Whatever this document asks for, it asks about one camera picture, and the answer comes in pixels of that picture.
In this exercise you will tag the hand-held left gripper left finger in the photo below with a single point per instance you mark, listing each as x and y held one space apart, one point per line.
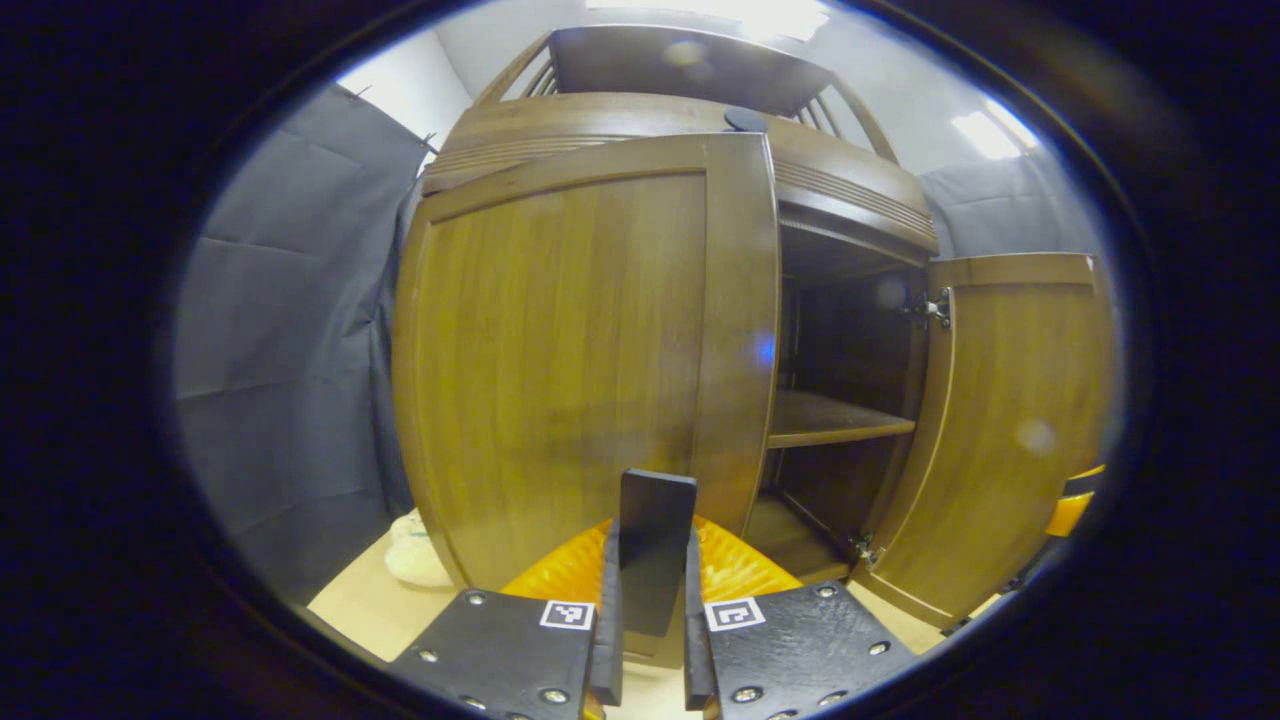
610 650

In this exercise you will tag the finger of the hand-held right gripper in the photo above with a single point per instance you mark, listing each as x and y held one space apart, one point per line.
1072 512

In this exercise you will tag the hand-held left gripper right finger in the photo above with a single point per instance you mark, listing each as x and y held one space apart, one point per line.
695 660

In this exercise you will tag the wooden shoe cabinet door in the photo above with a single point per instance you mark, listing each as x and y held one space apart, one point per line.
560 370
1010 420

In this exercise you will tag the metal door hinge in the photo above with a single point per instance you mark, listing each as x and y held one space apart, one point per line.
868 550
932 308

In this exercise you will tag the wooden cabinet inner shelf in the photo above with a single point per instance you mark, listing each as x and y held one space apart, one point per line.
830 420

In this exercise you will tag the beige fluffy slipper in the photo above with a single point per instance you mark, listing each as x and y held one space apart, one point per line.
418 565
410 528

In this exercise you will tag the narrow ceiling light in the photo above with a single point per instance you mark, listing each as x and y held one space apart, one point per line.
990 130

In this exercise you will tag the round black drawer knob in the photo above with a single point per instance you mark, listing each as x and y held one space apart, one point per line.
745 120

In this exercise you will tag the long ceiling light panel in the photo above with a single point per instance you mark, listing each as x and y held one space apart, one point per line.
720 12

